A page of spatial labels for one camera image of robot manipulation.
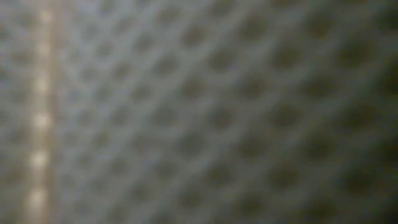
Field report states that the beige fabric storage bin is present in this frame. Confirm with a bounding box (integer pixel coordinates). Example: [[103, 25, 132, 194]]
[[0, 0, 398, 224]]

